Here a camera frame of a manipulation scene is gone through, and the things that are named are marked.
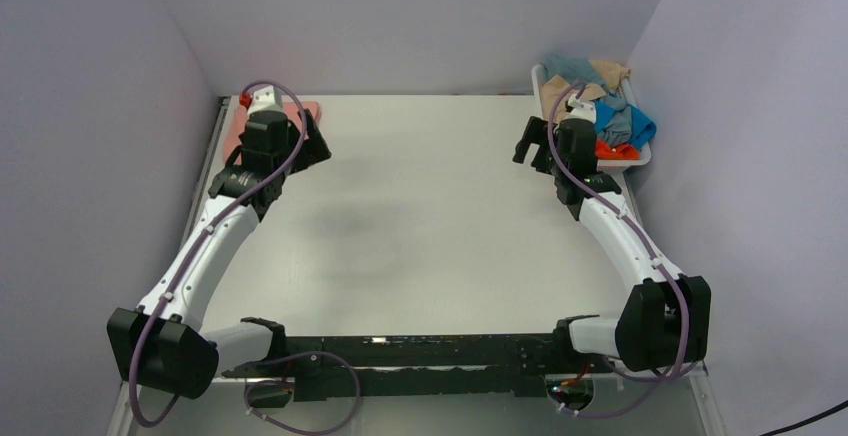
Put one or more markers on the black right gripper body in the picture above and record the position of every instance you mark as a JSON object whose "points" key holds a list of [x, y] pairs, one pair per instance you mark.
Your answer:
{"points": [[555, 135]]}

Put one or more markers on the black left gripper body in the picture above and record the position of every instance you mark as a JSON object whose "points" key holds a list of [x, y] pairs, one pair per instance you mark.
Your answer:
{"points": [[293, 146]]}

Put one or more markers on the orange t shirt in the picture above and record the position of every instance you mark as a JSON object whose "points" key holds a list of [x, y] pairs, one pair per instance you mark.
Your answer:
{"points": [[622, 152]]}

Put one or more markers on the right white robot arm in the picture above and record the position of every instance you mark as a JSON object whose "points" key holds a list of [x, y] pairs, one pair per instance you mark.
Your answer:
{"points": [[663, 327]]}

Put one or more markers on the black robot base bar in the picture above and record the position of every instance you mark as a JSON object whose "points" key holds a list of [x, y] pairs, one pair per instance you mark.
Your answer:
{"points": [[323, 367]]}

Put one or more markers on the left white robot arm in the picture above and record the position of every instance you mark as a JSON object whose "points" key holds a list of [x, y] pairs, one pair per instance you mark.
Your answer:
{"points": [[161, 343]]}

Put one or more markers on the folded pink t shirt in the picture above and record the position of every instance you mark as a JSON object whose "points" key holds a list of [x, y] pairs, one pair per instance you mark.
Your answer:
{"points": [[237, 126]]}

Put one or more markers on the grey blue t shirt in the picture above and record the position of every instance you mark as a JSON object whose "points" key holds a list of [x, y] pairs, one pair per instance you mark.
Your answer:
{"points": [[613, 120]]}

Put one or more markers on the teal t shirt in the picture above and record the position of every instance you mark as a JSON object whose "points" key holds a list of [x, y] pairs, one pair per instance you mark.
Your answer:
{"points": [[571, 69]]}

